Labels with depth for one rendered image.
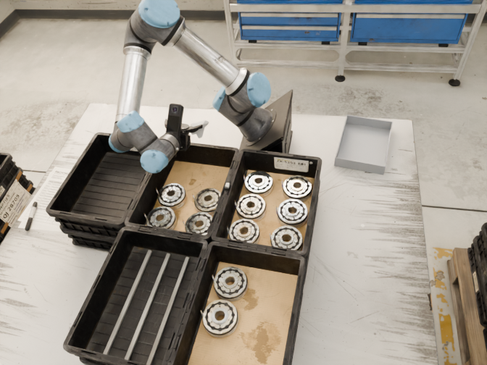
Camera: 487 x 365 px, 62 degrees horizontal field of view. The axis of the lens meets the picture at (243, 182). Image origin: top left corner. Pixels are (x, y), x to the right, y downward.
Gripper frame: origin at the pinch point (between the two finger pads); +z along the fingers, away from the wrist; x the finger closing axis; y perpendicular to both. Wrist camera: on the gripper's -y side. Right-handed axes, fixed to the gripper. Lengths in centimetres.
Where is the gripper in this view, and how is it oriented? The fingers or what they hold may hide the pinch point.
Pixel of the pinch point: (189, 116)
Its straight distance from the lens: 155.2
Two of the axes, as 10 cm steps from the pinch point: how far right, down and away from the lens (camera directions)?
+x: 9.7, 1.8, -1.5
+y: -0.8, 8.6, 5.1
